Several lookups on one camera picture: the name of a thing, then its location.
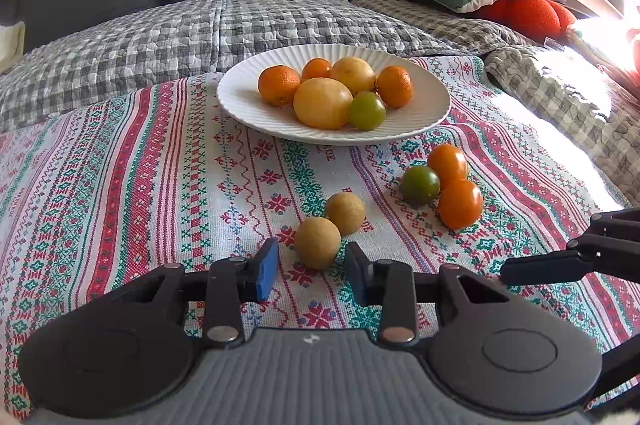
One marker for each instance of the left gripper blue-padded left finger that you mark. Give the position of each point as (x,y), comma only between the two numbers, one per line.
(232,282)

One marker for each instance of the large yellow fruit back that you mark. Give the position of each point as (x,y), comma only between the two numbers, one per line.
(354,73)

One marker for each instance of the large yellow fruit front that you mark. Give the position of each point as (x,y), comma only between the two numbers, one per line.
(322,103)

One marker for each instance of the small brown fruit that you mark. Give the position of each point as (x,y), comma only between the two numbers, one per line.
(346,211)
(317,242)

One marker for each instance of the large yellow fruit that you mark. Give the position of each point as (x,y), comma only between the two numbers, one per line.
(354,73)
(322,103)

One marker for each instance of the orange mandarin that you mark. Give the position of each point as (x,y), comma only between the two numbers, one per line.
(395,86)
(278,84)

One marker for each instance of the red plush cushion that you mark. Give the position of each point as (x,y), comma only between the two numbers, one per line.
(534,19)

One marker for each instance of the orange tomato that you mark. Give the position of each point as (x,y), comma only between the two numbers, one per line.
(448,163)
(460,204)

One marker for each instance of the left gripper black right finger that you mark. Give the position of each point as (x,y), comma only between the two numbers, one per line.
(390,285)

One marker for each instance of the red green patterned tablecloth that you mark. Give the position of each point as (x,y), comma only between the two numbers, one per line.
(95,198)

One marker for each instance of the small orange fruit back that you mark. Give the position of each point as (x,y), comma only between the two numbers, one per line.
(316,68)

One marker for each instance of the small brown fruit back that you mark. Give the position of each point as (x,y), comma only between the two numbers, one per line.
(346,211)

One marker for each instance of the cream white blanket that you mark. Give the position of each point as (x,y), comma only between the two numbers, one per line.
(12,43)

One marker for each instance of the green tomato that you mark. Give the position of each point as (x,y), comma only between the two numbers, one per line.
(367,111)
(419,185)

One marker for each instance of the small brown fruit front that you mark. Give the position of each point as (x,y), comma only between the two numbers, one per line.
(317,242)

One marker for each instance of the orange mandarin right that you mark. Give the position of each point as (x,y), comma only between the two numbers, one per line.
(395,86)

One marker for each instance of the green tomato on plate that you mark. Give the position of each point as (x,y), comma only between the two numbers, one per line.
(367,111)

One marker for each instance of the beige checkered quilt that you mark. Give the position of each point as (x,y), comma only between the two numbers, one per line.
(557,85)

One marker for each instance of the white ribbed plate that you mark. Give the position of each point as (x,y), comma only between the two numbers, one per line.
(238,96)

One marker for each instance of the orange mandarin left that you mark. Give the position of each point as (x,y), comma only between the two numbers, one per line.
(278,84)

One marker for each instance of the grey checkered quilt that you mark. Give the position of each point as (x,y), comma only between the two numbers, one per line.
(185,39)

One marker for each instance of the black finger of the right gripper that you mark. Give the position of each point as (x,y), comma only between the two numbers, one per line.
(556,267)

